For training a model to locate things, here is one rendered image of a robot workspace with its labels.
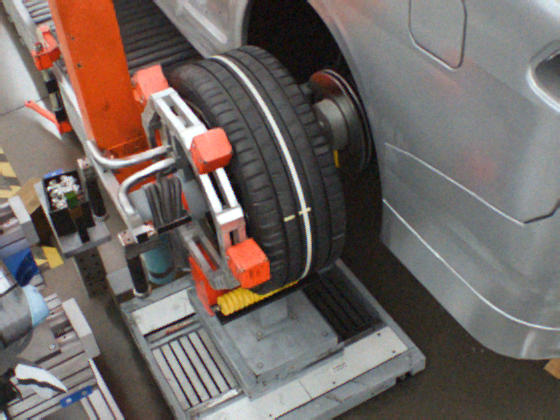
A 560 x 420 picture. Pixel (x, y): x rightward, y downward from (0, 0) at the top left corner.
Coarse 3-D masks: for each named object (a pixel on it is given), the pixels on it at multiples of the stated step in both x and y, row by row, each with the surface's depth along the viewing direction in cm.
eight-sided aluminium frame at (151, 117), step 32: (160, 96) 187; (160, 128) 212; (192, 128) 175; (160, 160) 216; (192, 160) 173; (224, 192) 175; (192, 224) 222; (224, 224) 173; (192, 256) 219; (224, 256) 181; (224, 288) 196
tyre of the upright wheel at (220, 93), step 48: (240, 48) 195; (192, 96) 183; (240, 96) 176; (288, 96) 177; (240, 144) 171; (288, 144) 174; (288, 192) 174; (336, 192) 180; (288, 240) 179; (336, 240) 188
